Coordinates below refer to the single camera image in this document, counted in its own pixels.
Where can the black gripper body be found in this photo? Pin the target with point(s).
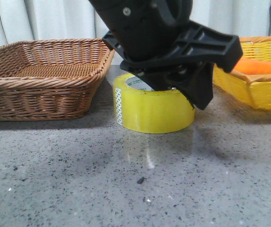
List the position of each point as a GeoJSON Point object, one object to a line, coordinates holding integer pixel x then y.
{"type": "Point", "coordinates": [158, 33]}

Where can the yellow packing tape roll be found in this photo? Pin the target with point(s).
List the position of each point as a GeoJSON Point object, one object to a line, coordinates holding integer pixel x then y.
{"type": "Point", "coordinates": [139, 108]}

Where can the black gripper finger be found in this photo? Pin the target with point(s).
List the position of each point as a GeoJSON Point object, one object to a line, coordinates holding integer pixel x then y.
{"type": "Point", "coordinates": [194, 81]}
{"type": "Point", "coordinates": [158, 81]}

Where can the yellow wicker basket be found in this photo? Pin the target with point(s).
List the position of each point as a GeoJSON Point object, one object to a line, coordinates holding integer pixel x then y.
{"type": "Point", "coordinates": [254, 90]}

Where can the orange toy carrot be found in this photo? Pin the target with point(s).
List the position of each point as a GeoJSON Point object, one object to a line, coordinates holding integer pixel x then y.
{"type": "Point", "coordinates": [253, 66]}

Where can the brown wicker basket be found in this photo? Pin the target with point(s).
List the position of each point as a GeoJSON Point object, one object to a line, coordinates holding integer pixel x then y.
{"type": "Point", "coordinates": [46, 80]}

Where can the white pleated curtain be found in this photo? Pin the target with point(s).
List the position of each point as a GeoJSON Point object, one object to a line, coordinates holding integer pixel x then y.
{"type": "Point", "coordinates": [22, 20]}

